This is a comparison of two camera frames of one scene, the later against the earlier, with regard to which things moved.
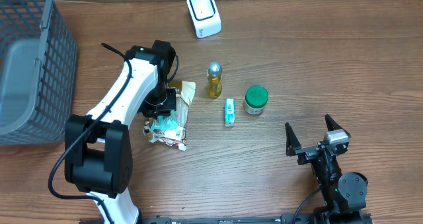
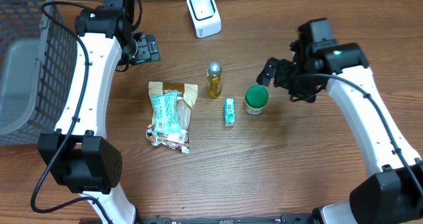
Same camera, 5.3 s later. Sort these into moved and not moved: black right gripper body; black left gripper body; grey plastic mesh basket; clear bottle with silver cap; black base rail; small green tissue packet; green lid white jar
Moved: black right gripper body; black left gripper body
Not moved: small green tissue packet; black base rail; clear bottle with silver cap; grey plastic mesh basket; green lid white jar
